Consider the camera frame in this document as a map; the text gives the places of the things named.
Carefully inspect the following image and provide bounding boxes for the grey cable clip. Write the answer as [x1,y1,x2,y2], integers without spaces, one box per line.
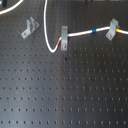
[61,26,68,51]
[106,18,119,40]
[21,18,39,39]

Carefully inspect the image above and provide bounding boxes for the right grey cable clip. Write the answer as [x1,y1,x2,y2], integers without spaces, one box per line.
[106,18,119,40]

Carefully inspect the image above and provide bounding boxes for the left grey cable clip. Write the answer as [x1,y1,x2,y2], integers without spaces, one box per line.
[21,18,39,39]

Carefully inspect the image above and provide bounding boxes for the middle grey cable clip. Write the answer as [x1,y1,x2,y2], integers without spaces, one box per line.
[61,26,68,51]

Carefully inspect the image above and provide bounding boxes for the white cable top left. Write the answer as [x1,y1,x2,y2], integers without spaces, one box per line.
[0,0,25,16]

